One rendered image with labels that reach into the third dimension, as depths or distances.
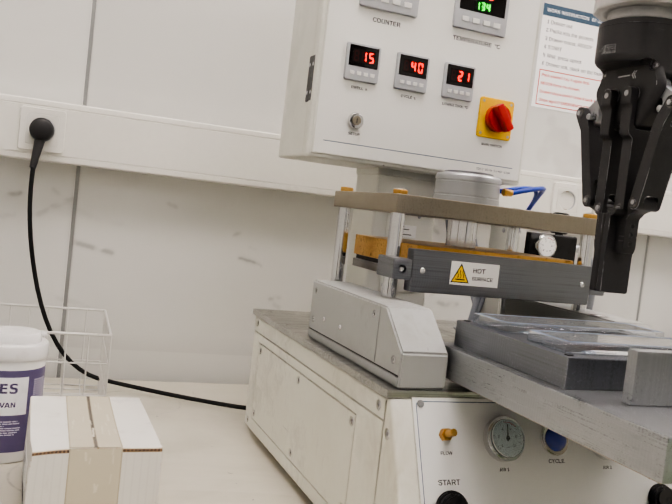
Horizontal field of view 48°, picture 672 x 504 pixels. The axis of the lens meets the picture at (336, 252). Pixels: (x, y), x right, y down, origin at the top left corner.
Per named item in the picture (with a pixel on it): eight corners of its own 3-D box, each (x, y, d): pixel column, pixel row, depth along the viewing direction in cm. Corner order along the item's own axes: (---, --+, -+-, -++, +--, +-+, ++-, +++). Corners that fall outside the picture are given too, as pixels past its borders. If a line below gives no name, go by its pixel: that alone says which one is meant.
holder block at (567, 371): (453, 345, 73) (456, 318, 73) (618, 353, 80) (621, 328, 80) (564, 389, 57) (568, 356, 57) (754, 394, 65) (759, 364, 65)
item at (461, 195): (310, 257, 102) (321, 160, 101) (505, 275, 113) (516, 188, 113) (387, 280, 79) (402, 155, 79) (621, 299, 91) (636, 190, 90)
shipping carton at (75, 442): (23, 471, 86) (30, 393, 86) (140, 471, 91) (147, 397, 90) (8, 545, 69) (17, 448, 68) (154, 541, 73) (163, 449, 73)
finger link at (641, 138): (656, 94, 68) (668, 92, 67) (641, 219, 68) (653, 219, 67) (620, 87, 66) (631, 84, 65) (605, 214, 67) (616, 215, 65)
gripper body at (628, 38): (578, 25, 70) (565, 126, 70) (644, 6, 62) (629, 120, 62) (643, 40, 73) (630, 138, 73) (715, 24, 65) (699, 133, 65)
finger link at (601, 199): (613, 88, 67) (602, 89, 69) (594, 214, 68) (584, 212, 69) (649, 95, 69) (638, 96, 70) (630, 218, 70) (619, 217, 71)
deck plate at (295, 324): (252, 313, 111) (253, 307, 111) (458, 325, 124) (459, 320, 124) (386, 398, 68) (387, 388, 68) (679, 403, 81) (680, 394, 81)
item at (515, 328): (502, 347, 67) (505, 322, 67) (468, 335, 72) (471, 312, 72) (664, 355, 74) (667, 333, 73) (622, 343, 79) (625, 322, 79)
